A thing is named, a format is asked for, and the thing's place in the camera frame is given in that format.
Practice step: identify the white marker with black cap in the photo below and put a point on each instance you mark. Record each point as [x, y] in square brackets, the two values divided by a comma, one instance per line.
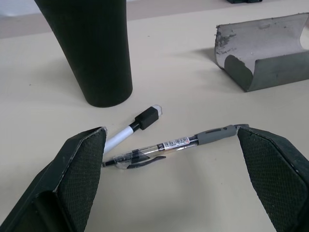
[135, 126]

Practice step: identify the clear gel pen grey grip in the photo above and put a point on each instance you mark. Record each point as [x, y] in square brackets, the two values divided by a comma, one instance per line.
[173, 145]

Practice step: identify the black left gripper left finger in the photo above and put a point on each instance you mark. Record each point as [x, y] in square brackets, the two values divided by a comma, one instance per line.
[79, 174]

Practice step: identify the black object at table edge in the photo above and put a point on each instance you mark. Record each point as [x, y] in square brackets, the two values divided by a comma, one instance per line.
[243, 1]

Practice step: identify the grey curved phone stand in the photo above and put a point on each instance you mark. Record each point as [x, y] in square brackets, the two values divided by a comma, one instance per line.
[265, 55]

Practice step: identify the black cylindrical pen holder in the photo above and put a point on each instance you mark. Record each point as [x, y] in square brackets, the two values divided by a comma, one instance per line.
[94, 48]

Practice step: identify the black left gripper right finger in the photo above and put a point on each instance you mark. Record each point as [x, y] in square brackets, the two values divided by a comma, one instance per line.
[270, 169]

